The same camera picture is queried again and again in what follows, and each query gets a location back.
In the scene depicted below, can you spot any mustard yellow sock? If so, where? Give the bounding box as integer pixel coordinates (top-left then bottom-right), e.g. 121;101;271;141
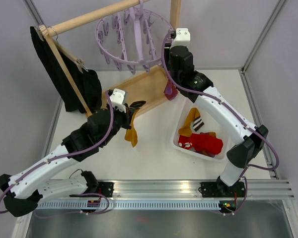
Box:
124;119;138;147

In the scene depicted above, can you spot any maroon purple striped sock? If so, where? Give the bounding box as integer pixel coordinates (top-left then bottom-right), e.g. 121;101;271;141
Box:
164;80;178;101

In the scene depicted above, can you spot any mustard sock brown cuff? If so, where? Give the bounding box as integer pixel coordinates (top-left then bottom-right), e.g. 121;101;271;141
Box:
178;108;204;137

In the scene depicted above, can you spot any purple round clip hanger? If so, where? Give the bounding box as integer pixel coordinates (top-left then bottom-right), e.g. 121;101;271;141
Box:
95;0;173;74

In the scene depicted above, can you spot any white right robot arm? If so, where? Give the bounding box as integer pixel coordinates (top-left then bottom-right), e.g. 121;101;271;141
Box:
163;43;268;196

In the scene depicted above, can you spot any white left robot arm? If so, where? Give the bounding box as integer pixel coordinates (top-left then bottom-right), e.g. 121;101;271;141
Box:
0;101;146;217

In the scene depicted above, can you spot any black garment on hanger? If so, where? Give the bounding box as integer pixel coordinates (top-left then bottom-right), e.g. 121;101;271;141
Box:
29;26;102;114

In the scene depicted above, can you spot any wooden clip hanger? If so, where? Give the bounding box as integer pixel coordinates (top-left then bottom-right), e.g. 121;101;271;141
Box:
39;25;88;73

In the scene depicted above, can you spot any wooden clothes rack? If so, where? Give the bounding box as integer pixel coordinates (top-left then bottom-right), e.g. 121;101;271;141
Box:
36;0;181;116

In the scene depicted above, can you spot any white plastic basket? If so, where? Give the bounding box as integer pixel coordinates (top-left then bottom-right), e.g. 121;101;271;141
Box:
169;100;235;163

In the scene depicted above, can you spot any red sock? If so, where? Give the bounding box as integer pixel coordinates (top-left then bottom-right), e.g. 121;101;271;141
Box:
178;133;224;158

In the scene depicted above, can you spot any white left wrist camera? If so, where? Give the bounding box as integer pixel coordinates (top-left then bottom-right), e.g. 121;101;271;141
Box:
110;88;128;112

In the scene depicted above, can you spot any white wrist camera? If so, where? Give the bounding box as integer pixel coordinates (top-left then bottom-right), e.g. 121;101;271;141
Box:
110;88;128;112
171;28;191;48

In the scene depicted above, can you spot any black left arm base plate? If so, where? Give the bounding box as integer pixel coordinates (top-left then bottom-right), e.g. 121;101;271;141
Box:
70;181;114;198

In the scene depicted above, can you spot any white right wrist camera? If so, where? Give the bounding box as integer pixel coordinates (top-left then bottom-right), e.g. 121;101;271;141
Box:
171;28;191;48

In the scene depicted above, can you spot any white slotted cable duct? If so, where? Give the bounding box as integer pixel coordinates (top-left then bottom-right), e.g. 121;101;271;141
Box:
38;199;220;210

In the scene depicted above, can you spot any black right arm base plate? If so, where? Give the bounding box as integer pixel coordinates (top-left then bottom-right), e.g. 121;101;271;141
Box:
199;181;246;198

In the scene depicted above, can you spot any aluminium mounting rail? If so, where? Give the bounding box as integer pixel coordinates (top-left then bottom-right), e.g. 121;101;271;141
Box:
110;179;295;200

